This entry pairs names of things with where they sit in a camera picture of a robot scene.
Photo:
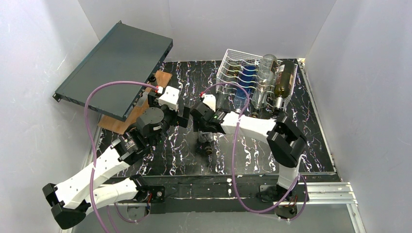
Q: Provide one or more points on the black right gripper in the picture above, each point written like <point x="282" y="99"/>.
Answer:
<point x="197" y="116"/>

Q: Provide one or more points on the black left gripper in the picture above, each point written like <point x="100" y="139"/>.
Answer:
<point x="181" y="115"/>

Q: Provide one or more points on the clear square bottle black cap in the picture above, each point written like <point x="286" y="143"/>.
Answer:
<point x="206" y="140"/>

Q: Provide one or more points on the blue square glass bottle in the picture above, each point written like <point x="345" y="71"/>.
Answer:
<point x="246" y="80"/>

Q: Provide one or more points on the dark green wine bottle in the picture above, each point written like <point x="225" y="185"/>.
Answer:
<point x="283" y="84"/>

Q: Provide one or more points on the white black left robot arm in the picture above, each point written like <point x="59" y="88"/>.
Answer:
<point x="72" y="200"/>

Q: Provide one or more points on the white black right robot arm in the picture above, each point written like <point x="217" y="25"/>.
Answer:
<point x="285" y="140"/>

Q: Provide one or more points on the dark grey rack server box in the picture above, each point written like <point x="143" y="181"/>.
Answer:
<point x="125" y="53"/>

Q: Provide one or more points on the brown wooden board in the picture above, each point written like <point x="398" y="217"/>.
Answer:
<point x="141" y="105"/>

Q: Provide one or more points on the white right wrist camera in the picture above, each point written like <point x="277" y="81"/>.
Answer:
<point x="207" y="103"/>

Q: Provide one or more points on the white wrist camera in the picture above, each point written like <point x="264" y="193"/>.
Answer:
<point x="207" y="103"/>
<point x="169" y="96"/>

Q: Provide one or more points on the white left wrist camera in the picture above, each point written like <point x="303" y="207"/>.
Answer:
<point x="169" y="96"/>

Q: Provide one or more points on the white wire wine rack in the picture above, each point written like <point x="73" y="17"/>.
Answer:
<point x="235" y="61"/>

